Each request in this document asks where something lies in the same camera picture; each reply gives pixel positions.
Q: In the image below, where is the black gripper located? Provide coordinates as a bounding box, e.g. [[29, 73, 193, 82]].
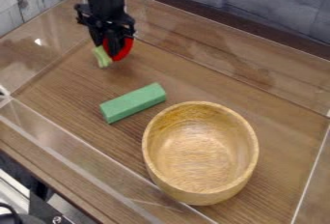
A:
[[74, 4, 136, 58]]

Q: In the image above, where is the red felt fruit green leaf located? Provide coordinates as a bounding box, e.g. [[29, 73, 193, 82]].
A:
[[93, 37, 134, 69]]

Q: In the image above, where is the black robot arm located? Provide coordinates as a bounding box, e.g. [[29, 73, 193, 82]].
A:
[[75, 0, 136, 61]]

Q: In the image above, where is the green rectangular block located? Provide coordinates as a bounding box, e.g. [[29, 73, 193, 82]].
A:
[[100, 83, 166, 124]]

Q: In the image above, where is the wooden bowl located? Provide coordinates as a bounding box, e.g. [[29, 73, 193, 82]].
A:
[[142, 101, 260, 206]]

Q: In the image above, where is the clear acrylic enclosure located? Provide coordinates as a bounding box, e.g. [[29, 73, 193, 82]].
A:
[[0, 0, 330, 224]]

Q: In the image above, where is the black metal bracket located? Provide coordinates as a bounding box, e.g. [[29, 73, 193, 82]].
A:
[[29, 192, 74, 224]]

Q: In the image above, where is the black cable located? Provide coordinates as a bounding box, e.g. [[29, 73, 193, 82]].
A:
[[0, 202, 25, 224]]

